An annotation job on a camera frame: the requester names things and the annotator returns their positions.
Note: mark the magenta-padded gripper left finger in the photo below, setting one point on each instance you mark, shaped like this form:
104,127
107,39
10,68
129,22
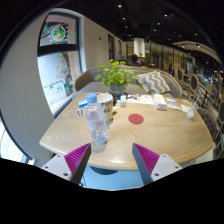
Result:
77,157

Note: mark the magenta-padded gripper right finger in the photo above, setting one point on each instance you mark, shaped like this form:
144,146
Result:
146,157

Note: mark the clear plastic water bottle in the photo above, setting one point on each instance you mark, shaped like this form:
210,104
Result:
96,121

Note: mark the flat round red coaster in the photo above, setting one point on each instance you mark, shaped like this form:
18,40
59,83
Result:
136,118

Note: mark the blue white card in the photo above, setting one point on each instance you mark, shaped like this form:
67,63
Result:
82,103

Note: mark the long white carton box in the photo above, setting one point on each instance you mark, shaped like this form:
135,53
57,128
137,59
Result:
160,101

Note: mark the printed paper leaflet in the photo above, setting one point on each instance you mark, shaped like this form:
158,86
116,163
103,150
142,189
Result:
141,99

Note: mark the white mug with black print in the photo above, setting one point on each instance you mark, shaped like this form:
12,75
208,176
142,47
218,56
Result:
108,106

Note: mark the white blue packet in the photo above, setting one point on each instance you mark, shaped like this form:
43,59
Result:
171,101

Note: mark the small blue white carton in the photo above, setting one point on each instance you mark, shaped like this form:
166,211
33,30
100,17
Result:
123,100

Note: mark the clear plastic cup with straw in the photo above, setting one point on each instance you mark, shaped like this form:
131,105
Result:
191,111

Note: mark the dark tufted armchair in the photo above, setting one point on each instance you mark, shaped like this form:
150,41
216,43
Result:
208,120

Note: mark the grey white chevron cushion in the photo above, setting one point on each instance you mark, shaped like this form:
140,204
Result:
155,82

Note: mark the grey curved sofa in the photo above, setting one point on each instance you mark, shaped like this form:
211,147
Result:
88,78

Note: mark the green potted plant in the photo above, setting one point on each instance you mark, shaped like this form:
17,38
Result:
116,76

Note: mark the group of dining chairs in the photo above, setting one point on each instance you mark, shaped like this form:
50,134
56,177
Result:
195,83

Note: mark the window with festive stickers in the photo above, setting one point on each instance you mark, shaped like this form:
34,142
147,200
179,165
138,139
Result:
58,66

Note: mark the person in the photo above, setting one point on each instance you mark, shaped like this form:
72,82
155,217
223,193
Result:
133,61

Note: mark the ceiling spot lights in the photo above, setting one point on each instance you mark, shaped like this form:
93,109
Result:
165,15

